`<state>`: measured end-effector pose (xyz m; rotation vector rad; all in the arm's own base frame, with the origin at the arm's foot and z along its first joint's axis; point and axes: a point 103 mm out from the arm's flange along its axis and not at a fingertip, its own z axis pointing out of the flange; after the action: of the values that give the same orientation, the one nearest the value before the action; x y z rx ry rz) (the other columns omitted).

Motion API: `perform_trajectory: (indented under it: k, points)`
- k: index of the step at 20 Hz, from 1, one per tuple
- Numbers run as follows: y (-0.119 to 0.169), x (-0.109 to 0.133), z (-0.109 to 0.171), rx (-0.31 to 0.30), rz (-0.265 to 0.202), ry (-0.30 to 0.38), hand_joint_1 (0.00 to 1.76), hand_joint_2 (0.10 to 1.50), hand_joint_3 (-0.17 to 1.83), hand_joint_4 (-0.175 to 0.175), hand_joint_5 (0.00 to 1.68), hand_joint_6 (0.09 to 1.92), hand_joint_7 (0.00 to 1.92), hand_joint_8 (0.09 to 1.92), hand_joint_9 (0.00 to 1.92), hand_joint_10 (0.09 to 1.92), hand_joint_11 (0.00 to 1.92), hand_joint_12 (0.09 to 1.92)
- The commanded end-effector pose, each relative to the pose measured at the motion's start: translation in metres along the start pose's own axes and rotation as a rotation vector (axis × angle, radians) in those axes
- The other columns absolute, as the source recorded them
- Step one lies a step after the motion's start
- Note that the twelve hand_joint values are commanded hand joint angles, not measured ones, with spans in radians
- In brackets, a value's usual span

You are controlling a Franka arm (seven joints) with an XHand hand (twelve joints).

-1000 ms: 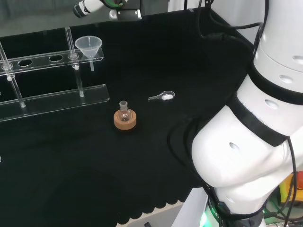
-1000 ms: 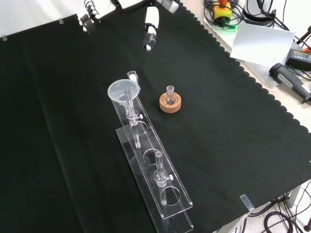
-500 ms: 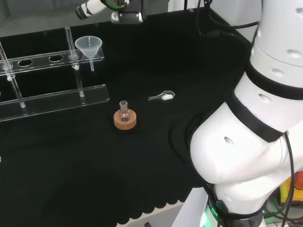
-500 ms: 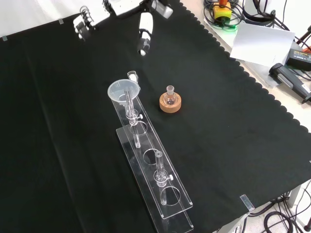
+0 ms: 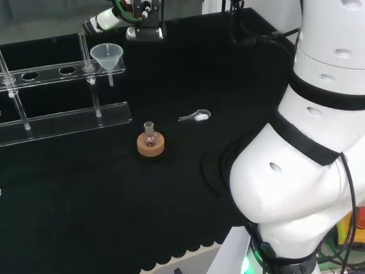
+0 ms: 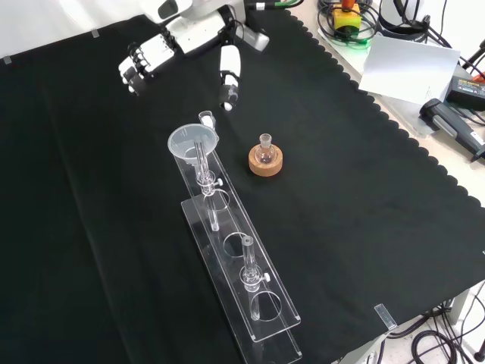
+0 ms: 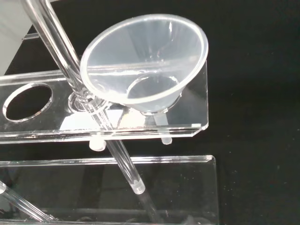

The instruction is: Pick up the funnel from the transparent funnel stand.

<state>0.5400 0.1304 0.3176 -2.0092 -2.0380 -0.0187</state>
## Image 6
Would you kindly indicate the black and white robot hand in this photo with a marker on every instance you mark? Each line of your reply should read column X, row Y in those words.
column 197, row 36

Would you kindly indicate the clear plastic funnel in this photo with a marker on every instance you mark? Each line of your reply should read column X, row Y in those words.
column 182, row 146

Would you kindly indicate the glass weighing funnel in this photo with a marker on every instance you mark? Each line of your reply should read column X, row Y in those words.
column 207, row 118

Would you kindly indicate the clear acrylic funnel stand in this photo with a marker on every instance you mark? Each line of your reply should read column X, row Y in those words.
column 265, row 303

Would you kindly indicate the grey tape strip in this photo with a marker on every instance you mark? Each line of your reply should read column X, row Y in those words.
column 384, row 315
column 7, row 60
column 95, row 34

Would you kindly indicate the small round-bottom glass flask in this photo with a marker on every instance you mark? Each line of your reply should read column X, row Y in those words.
column 265, row 153

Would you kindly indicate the yellow stop button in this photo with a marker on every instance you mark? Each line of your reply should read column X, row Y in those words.
column 345, row 19

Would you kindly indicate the pale board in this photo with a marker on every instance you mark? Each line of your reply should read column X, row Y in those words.
column 409, row 64

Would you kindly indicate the black and grey handheld device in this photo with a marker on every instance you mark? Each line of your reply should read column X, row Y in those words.
column 447, row 121

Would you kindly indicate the black power adapter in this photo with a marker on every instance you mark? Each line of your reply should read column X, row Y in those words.
column 468, row 89

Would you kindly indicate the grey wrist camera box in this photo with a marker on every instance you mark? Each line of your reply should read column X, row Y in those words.
column 255, row 37

